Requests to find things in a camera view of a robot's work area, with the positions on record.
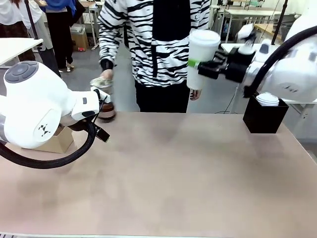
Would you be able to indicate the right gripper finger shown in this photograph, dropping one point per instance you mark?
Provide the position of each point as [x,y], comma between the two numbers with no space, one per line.
[209,70]
[221,57]

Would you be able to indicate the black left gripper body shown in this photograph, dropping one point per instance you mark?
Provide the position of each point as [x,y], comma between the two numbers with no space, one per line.
[80,125]

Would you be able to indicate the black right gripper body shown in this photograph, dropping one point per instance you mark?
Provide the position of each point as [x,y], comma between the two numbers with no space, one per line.
[237,65]

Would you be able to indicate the tall white paper cup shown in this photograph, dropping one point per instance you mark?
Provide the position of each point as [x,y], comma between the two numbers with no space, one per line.
[203,47]

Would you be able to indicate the glass pitcher with brown drink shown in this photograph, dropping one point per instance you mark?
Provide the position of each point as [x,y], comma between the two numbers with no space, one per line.
[107,112]

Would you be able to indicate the brown cardboard carrier box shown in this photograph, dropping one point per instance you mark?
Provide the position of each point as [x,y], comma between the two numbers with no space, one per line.
[59,142]

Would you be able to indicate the person's right forearm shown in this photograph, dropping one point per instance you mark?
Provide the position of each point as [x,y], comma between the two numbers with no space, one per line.
[106,49]

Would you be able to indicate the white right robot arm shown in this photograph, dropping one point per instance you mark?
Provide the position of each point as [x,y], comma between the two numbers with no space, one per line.
[292,74]

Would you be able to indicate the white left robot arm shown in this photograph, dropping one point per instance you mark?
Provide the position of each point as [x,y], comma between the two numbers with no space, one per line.
[32,106]

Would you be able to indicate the person's left hand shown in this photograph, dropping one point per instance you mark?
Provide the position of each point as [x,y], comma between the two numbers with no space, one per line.
[196,94]

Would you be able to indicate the person's right hand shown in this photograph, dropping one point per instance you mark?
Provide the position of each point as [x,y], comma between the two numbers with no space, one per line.
[107,74]

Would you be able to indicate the person in zebra hoodie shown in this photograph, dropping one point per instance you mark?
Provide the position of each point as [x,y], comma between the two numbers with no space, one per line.
[168,57]

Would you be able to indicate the stack of white lids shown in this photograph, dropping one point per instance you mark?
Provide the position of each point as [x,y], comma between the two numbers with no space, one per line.
[267,100]

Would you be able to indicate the light wood tabletop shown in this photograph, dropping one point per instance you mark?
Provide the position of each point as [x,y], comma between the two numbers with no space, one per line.
[267,28]

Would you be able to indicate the white background table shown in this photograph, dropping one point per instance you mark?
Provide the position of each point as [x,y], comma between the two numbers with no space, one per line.
[247,12]

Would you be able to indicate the black mesh chair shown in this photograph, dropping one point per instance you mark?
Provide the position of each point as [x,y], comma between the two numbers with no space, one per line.
[286,32]

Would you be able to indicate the black square lid box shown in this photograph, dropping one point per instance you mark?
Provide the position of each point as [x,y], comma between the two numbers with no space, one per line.
[262,121]

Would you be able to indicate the thick black stand pole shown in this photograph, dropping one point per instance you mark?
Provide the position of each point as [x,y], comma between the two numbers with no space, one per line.
[281,19]

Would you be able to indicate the bystander in grey skirt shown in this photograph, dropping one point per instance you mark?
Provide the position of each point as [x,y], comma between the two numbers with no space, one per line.
[48,60]

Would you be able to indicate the small red object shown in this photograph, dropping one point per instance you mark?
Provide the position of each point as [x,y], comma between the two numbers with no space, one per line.
[81,49]

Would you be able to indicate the background cardboard box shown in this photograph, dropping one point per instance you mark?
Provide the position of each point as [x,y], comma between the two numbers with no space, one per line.
[79,39]

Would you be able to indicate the bystander in blue top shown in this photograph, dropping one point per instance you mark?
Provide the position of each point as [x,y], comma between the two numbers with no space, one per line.
[59,32]

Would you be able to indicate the small white side table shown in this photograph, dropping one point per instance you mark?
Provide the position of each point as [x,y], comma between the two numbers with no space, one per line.
[15,49]

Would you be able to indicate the thin black stand pole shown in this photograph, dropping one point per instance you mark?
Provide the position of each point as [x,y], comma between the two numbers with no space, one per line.
[31,19]

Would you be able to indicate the bystander in white blouse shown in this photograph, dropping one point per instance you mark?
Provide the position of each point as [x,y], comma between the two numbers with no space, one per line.
[10,15]

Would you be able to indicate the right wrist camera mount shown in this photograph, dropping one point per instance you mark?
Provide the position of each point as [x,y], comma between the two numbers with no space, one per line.
[245,31]

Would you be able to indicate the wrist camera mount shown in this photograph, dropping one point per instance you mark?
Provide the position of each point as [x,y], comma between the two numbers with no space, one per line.
[106,96]
[245,31]

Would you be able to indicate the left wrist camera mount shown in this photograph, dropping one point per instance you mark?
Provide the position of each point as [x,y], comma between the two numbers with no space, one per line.
[106,96]

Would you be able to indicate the grey frame background desk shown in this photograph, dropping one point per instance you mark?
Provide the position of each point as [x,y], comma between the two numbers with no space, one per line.
[95,6]

